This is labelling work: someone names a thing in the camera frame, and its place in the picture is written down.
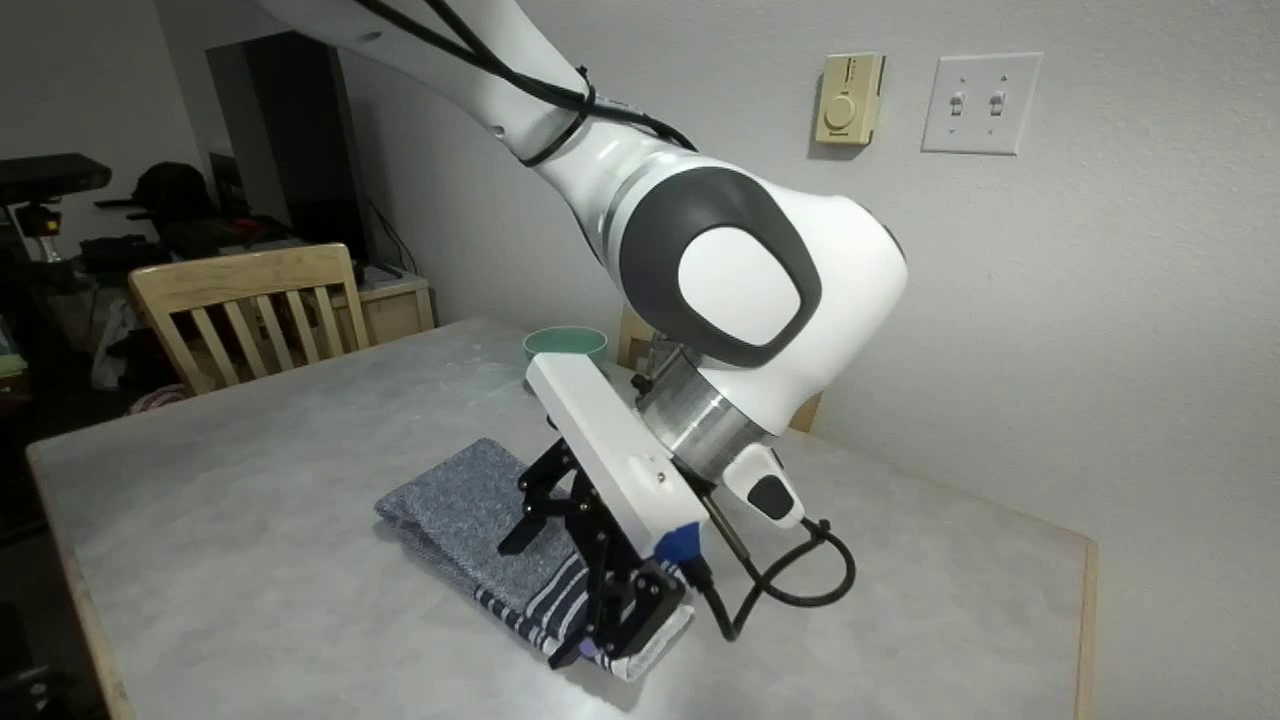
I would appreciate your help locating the black bag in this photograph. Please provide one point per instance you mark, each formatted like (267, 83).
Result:
(174, 193)

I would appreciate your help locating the grey towel with navy stripes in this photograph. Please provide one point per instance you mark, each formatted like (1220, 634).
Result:
(453, 502)

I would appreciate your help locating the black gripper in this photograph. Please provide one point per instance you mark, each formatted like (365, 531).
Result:
(603, 526)

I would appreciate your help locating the black padded bench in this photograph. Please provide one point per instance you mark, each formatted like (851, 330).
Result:
(44, 174)

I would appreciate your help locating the white light switch plate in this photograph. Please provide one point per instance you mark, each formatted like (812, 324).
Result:
(982, 100)

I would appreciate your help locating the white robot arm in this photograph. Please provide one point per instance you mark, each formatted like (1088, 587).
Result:
(745, 265)

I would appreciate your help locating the beige dimmer switch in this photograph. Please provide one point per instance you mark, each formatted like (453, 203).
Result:
(851, 100)

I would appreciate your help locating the wooden chair with vertical slats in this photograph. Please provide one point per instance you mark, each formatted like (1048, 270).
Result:
(240, 283)

